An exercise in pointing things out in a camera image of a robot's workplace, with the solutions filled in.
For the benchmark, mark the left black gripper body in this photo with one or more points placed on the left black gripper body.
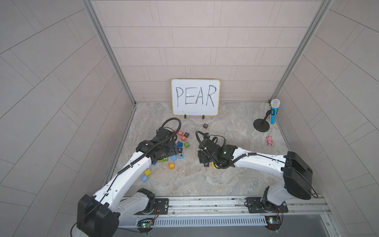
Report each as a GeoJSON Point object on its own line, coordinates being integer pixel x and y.
{"type": "Point", "coordinates": [168, 149]}

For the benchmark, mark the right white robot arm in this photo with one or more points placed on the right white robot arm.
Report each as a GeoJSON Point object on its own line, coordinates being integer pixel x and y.
{"type": "Point", "coordinates": [295, 176]}

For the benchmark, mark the green 2 block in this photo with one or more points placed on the green 2 block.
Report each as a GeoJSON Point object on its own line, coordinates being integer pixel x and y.
{"type": "Point", "coordinates": [163, 160]}

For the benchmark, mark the green circuit board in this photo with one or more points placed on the green circuit board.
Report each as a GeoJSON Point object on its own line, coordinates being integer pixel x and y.
{"type": "Point", "coordinates": [145, 225]}
{"type": "Point", "coordinates": [273, 223]}

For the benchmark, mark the pink toy figure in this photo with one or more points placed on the pink toy figure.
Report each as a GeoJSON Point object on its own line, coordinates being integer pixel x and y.
{"type": "Point", "coordinates": [269, 141]}

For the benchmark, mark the light blue bottom block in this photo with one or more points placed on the light blue bottom block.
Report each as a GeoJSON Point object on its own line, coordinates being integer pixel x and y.
{"type": "Point", "coordinates": [144, 178]}

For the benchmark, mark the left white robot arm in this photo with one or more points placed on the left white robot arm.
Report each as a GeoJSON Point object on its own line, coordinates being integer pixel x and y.
{"type": "Point", "coordinates": [101, 214]}

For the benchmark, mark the left green circuit board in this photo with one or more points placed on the left green circuit board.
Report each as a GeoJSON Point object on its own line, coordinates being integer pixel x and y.
{"type": "Point", "coordinates": [145, 225]}

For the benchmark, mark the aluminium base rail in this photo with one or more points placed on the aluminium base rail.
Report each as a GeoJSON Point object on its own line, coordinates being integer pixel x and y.
{"type": "Point", "coordinates": [231, 211]}

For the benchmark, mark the black microphone stand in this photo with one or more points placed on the black microphone stand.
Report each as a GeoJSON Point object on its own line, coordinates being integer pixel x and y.
{"type": "Point", "coordinates": [262, 125]}

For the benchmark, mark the blue toy microphone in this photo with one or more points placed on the blue toy microphone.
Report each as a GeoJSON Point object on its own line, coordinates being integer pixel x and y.
{"type": "Point", "coordinates": [275, 104]}

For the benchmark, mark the white PEAR whiteboard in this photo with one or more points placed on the white PEAR whiteboard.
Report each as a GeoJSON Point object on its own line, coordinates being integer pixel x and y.
{"type": "Point", "coordinates": [195, 97]}

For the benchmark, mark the right green circuit board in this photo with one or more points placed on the right green circuit board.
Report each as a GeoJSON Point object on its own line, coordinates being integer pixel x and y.
{"type": "Point", "coordinates": [273, 223]}

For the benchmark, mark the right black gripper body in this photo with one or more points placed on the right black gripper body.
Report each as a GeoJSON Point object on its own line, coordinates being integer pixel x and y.
{"type": "Point", "coordinates": [204, 157]}

